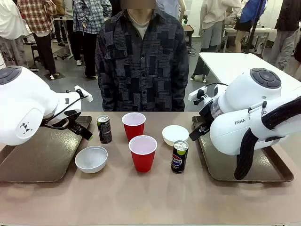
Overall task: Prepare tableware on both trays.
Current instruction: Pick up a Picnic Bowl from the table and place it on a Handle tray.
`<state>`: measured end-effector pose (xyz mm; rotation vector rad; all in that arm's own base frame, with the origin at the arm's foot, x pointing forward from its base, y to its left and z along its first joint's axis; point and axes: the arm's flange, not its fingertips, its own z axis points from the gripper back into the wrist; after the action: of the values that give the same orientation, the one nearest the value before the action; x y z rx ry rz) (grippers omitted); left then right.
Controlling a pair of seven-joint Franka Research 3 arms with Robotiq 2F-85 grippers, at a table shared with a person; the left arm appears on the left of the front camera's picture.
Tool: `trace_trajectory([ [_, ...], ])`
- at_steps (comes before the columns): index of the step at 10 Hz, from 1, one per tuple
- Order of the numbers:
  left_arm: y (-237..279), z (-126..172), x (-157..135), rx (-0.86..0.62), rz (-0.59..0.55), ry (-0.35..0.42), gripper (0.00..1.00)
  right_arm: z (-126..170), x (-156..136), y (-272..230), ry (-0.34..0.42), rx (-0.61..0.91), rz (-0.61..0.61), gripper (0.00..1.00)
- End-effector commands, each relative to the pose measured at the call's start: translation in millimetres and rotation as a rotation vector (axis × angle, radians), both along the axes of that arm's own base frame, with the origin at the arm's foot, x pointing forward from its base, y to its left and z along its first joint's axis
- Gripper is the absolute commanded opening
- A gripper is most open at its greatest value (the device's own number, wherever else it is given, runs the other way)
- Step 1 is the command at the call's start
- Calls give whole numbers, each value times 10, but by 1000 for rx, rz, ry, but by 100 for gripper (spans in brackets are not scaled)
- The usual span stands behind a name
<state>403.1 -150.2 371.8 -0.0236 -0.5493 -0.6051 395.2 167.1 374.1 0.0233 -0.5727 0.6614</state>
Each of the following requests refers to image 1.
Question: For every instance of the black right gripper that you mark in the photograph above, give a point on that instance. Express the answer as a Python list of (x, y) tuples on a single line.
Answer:
[(205, 118)]

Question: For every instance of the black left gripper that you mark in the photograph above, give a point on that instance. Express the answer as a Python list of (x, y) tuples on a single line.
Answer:
[(75, 126)]

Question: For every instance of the white bowl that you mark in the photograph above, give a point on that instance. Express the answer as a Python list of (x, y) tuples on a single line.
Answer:
[(91, 162), (175, 135)]

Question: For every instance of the red plastic cup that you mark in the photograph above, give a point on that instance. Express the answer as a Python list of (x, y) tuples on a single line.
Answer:
[(142, 160), (133, 131)]

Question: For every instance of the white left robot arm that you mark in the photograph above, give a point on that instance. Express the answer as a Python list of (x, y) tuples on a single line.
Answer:
[(23, 106)]

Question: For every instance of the person right forearm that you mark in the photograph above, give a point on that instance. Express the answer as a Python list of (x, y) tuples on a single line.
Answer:
[(102, 94)]

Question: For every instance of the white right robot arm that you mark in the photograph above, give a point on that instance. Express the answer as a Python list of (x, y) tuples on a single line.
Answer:
[(235, 131)]

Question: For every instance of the person left forearm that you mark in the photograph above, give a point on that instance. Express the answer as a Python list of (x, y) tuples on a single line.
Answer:
[(181, 94)]

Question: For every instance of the brown plastic tray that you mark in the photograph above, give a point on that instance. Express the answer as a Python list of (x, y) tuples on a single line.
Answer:
[(47, 155), (223, 164)]

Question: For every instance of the white table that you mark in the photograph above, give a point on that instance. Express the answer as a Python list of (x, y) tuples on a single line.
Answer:
[(225, 66)]

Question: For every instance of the person in dark patchwork shirt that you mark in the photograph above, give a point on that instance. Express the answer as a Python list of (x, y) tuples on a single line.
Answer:
[(141, 70)]

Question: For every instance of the white standing desk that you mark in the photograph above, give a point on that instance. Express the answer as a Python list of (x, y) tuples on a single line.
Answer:
[(68, 37)]

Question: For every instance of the bystander in beige top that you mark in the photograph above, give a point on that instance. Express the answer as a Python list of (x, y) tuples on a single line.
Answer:
[(214, 26)]

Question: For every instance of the bystander in blue plaid shirt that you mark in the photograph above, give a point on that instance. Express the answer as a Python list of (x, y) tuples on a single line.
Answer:
[(90, 16)]

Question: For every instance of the white background desk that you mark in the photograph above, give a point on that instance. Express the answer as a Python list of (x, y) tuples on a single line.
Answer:
[(261, 31)]

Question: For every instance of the black pole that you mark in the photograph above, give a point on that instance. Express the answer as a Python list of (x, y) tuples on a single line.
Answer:
[(255, 26)]

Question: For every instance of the bystander in red plaid shirt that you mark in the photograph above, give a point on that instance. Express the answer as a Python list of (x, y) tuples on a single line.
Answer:
[(37, 18)]

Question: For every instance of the bystander in blue jacket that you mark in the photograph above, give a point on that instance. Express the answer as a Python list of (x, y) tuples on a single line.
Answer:
[(249, 11)]

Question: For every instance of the bystander in dark jacket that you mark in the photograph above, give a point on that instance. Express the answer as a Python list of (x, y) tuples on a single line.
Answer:
[(285, 30)]

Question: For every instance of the bystander in white top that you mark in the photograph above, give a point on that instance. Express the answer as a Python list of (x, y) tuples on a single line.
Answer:
[(9, 23)]

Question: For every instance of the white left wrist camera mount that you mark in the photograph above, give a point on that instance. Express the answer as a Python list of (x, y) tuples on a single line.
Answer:
[(87, 97)]

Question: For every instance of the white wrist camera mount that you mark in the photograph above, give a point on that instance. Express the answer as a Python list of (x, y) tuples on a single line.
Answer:
[(194, 94), (87, 97)]

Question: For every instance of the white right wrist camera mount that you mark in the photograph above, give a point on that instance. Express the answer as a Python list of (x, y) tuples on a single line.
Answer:
[(194, 94)]

